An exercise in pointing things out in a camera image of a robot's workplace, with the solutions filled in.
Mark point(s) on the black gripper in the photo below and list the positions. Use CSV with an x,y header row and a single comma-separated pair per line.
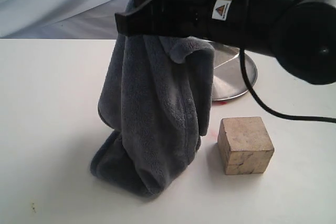
x,y
222,21

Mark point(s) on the grey fleece towel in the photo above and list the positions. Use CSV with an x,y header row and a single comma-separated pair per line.
x,y
157,98

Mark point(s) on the wooden cube block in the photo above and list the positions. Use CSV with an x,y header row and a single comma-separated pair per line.
x,y
244,145

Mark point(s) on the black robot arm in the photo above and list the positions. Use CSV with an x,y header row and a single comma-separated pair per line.
x,y
300,34

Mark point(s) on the round stainless steel plate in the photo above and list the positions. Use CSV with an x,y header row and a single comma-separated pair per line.
x,y
227,82

